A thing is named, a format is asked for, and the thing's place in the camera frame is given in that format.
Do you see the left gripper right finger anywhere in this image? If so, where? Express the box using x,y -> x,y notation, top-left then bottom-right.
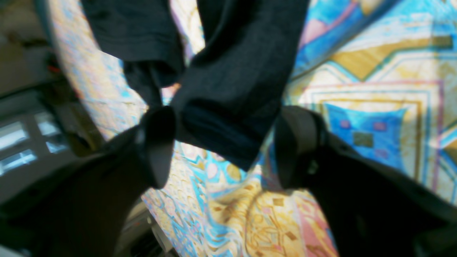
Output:
274,106 -> 457,257

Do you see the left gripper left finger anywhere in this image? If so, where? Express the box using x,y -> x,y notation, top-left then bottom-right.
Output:
1,107 -> 176,257

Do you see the black t-shirt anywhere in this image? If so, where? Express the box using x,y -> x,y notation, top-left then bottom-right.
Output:
81,0 -> 309,171

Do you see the patterned tablecloth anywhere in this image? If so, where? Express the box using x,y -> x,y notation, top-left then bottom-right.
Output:
48,0 -> 456,257

